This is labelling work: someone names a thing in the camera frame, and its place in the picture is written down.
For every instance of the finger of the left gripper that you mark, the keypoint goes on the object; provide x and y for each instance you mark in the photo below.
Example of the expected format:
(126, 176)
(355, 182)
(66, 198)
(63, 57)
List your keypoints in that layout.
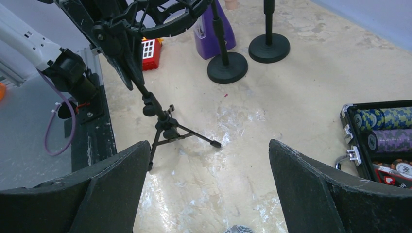
(94, 19)

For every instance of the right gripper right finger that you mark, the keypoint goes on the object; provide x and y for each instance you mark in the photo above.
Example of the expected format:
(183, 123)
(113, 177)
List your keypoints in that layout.
(317, 198)

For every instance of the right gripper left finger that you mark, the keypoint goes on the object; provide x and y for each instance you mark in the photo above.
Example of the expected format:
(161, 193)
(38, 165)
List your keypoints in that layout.
(101, 198)

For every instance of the black round-base mic stand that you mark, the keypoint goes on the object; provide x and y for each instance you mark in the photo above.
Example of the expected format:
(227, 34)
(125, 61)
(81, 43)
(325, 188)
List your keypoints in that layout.
(269, 47)

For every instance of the pink microphone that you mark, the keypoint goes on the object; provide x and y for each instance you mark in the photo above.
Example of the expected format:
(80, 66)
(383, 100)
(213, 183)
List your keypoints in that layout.
(231, 4)

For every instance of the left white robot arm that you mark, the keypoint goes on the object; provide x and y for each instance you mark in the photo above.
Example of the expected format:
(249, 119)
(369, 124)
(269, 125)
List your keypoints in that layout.
(41, 38)

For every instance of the red toy block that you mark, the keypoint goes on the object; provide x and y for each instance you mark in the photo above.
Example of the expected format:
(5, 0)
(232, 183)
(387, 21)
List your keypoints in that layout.
(151, 53)

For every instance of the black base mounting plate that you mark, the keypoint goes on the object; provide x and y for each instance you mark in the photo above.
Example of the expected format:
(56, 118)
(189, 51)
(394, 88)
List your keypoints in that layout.
(94, 139)

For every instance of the black poker chip case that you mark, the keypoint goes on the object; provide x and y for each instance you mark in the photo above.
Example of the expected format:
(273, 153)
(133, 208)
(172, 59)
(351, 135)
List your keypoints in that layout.
(379, 136)

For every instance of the purple metronome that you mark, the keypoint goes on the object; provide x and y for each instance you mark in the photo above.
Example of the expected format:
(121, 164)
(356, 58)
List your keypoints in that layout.
(205, 39)

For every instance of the aluminium frame rail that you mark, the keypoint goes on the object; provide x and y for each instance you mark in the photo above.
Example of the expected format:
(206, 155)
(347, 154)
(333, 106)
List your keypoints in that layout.
(9, 77)

